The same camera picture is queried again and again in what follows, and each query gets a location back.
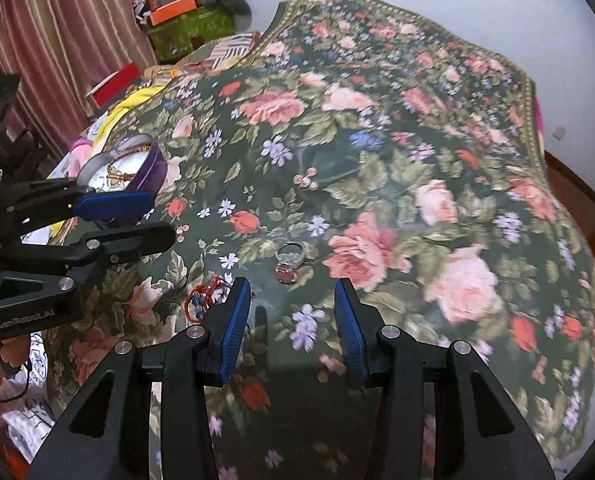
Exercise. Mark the striped patchwork quilt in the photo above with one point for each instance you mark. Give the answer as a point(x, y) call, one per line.
point(222, 52)

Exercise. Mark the yellow cloth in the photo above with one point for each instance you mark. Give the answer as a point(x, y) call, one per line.
point(122, 110)

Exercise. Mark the green cloth-covered cabinet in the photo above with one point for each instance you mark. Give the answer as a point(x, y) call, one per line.
point(197, 35)

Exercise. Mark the red and grey box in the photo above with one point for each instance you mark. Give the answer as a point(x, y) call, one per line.
point(114, 85)

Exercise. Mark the white plastic bag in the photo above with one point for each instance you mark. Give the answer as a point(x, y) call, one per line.
point(27, 410)

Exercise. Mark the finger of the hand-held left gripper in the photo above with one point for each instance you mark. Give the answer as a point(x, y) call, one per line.
point(127, 240)
point(112, 207)

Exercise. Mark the striped red curtain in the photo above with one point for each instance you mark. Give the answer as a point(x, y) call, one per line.
point(52, 35)

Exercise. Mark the orange box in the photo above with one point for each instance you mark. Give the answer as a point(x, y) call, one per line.
point(172, 10)

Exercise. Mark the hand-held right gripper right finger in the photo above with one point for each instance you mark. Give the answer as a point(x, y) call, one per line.
point(352, 335)

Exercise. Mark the white wall socket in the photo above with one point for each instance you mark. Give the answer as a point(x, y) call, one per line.
point(557, 133)

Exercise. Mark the purple heart-shaped tin box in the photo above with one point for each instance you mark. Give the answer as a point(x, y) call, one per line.
point(142, 180)

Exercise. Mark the dark floral blanket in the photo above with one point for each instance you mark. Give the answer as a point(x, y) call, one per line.
point(377, 160)

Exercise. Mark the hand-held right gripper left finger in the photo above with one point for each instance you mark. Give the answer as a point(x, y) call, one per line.
point(232, 330)

